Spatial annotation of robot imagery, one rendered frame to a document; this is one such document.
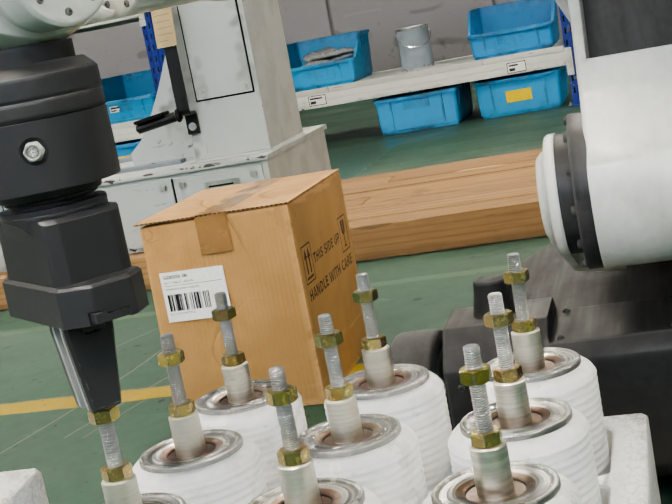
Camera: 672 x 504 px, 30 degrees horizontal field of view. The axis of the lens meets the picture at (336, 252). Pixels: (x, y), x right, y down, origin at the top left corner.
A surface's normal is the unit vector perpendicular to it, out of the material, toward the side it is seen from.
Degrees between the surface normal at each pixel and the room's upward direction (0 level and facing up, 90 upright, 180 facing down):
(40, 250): 90
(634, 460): 0
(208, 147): 90
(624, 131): 50
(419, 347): 19
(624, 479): 0
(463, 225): 90
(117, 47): 90
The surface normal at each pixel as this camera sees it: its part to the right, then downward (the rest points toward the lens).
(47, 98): 0.44, 0.08
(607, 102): -0.29, -0.46
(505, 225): -0.23, 0.22
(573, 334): -0.18, -0.97
